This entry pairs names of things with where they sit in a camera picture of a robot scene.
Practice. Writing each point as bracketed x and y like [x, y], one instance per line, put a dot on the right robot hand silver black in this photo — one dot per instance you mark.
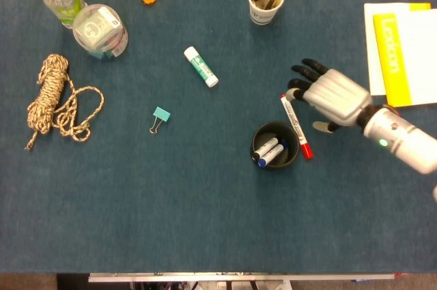
[338, 99]

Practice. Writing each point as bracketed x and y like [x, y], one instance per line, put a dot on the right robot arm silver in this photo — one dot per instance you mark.
[403, 136]

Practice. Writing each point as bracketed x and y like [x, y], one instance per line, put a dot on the clear plastic water bottle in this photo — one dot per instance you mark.
[63, 0]

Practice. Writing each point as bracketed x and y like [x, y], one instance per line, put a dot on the white paper sheet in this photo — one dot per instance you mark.
[370, 47]

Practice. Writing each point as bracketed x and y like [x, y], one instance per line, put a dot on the black mesh pen cup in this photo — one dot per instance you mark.
[269, 129]

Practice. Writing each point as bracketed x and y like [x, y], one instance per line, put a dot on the blue marker pen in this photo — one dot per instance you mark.
[273, 154]

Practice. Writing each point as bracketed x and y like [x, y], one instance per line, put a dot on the white paper cup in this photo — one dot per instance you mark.
[261, 16]

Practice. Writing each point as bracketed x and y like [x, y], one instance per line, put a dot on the clear plastic clip jar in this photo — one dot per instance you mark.
[99, 30]

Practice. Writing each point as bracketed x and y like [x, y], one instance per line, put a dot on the white green glue stick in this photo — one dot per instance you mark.
[201, 67]

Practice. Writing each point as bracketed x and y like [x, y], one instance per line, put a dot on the metal table frame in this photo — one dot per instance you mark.
[239, 277]

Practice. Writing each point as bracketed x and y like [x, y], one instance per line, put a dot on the black marker pen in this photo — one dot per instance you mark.
[265, 148]

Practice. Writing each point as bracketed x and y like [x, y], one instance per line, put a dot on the teal binder clip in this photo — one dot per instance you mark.
[162, 114]

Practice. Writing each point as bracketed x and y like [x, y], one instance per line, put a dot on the red marker pen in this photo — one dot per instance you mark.
[296, 126]

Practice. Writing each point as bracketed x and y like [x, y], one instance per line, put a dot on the blue felt table cloth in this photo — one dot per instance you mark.
[170, 201]

